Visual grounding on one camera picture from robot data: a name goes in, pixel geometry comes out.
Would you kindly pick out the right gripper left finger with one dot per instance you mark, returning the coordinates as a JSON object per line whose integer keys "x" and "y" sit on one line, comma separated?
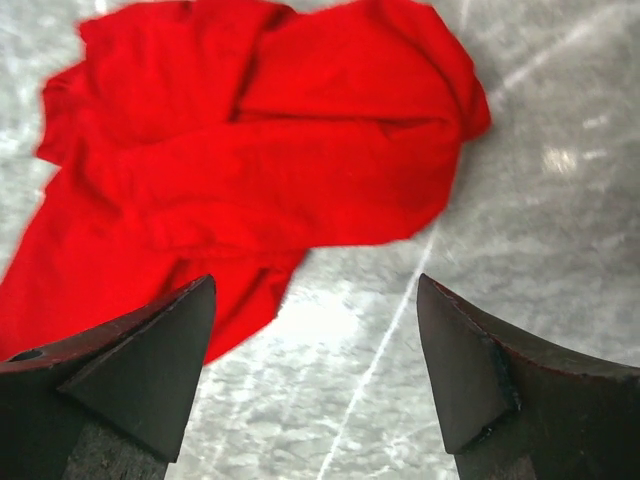
{"x": 111, "y": 402}

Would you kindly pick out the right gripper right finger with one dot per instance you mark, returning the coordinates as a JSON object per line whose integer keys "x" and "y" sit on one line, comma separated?
{"x": 512, "y": 405}

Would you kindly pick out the bright red t-shirt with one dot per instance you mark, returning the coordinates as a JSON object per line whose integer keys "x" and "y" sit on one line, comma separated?
{"x": 229, "y": 138}

